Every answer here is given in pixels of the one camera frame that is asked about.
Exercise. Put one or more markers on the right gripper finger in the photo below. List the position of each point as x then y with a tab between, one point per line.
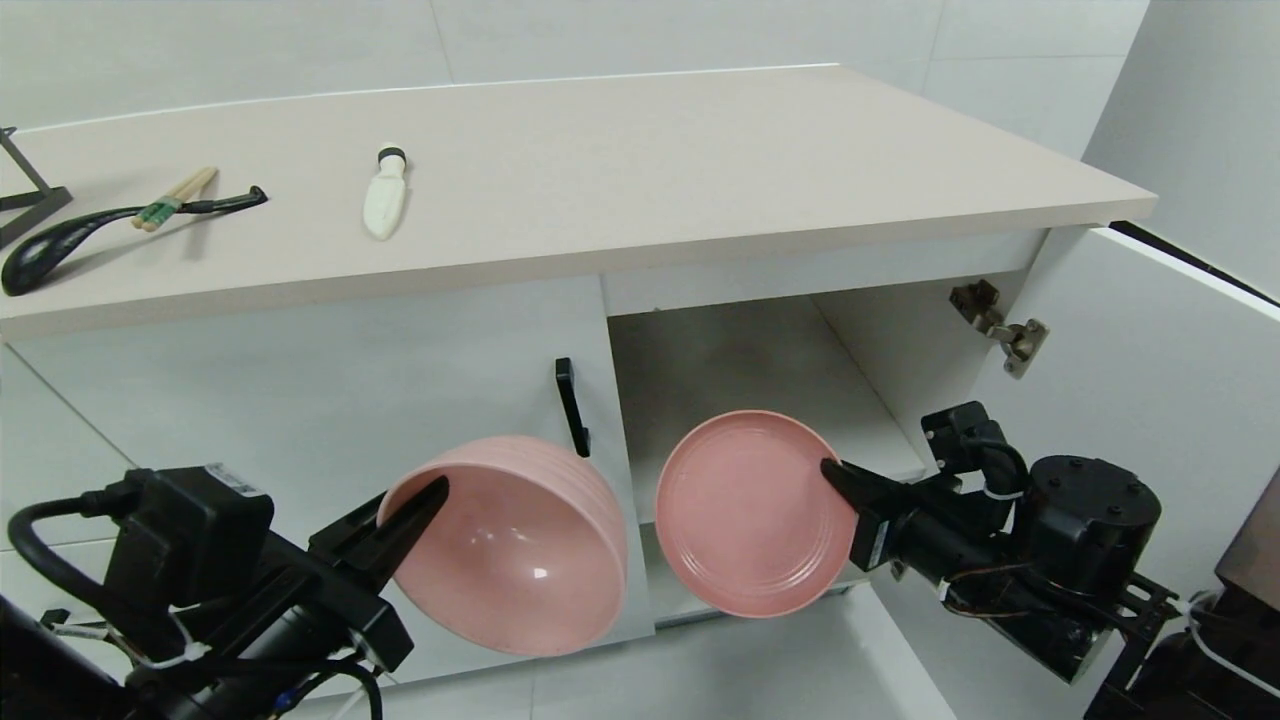
860	490

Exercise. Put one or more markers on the black metal rack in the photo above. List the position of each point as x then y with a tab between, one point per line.
30	200

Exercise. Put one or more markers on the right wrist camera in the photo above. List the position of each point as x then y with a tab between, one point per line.
965	440

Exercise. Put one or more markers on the white sheathed knife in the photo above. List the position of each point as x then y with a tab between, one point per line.
384	200

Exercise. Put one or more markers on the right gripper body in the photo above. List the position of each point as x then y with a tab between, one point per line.
930	545

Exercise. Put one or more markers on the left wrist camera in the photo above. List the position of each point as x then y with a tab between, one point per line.
185	535

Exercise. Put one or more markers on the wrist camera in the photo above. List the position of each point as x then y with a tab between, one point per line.
965	440
185	535

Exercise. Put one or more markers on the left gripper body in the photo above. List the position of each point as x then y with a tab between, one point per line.
345	615

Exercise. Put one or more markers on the wooden chopstick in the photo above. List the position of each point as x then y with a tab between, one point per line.
185	188
180	203

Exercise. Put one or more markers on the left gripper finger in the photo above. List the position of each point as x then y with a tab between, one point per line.
350	525
400	525

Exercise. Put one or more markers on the pink ribbed bowl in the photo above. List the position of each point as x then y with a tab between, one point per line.
520	560

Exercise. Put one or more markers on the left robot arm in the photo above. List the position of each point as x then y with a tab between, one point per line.
60	680

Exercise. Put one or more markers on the black ladle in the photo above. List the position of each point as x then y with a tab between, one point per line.
50	250

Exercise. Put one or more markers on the pink round plate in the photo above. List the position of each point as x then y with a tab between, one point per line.
745	515

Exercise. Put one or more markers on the white kitchen cabinet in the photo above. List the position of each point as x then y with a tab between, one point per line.
640	180

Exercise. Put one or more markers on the open white cabinet door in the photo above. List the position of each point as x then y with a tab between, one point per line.
1120	420

